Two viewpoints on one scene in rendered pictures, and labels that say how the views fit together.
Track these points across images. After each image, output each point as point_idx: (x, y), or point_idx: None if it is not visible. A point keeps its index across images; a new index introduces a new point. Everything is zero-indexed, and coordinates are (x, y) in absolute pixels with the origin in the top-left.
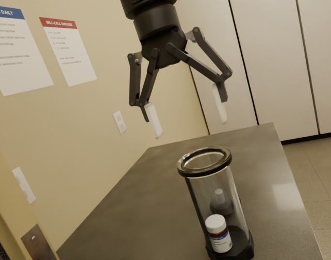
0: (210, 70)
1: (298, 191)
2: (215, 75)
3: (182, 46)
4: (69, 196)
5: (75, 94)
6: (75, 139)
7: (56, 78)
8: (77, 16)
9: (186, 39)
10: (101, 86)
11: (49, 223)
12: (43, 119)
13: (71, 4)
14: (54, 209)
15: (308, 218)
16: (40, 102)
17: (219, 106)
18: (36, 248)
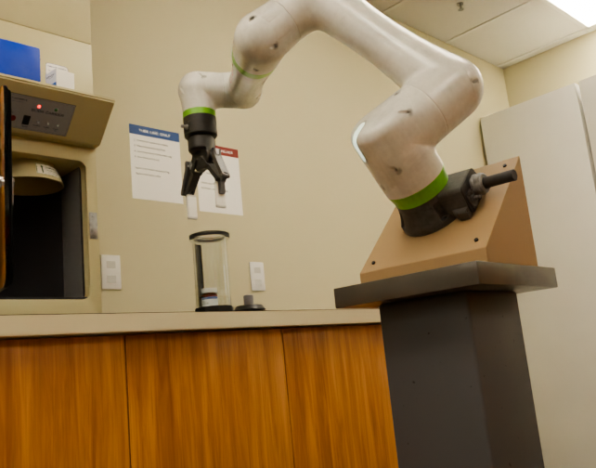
0: (215, 173)
1: (311, 309)
2: (216, 175)
3: (206, 158)
4: (152, 309)
5: (203, 221)
6: (184, 263)
7: None
8: (243, 145)
9: (210, 154)
10: (245, 226)
11: None
12: (158, 228)
13: (241, 133)
14: (133, 309)
15: (281, 310)
16: (161, 214)
17: (215, 195)
18: (92, 220)
